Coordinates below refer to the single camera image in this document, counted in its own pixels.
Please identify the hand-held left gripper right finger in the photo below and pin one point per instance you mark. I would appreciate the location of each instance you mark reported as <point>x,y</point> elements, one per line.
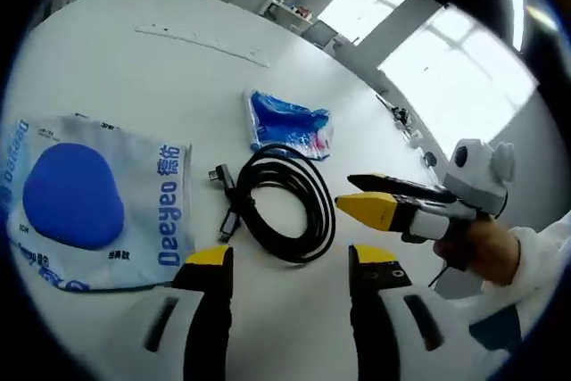
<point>383,318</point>

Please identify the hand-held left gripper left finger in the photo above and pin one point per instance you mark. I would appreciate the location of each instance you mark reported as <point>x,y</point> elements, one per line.
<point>201,318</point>

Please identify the white table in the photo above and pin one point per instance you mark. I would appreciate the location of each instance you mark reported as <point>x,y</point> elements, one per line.
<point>312,64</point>

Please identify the white packet with blue pad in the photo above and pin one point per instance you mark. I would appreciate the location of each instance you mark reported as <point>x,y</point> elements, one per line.
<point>147,202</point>

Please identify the blue flowered plastic packet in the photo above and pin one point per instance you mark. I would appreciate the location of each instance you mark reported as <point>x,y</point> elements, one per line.
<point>290,124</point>

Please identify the large bright window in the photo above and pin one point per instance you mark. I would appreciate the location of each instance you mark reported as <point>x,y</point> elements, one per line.
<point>361,6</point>
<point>464,86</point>

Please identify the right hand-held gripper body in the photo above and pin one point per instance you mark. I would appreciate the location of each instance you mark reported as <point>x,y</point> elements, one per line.
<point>479,176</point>

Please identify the person's right hand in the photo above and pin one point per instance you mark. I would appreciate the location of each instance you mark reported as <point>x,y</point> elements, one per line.
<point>479,249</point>

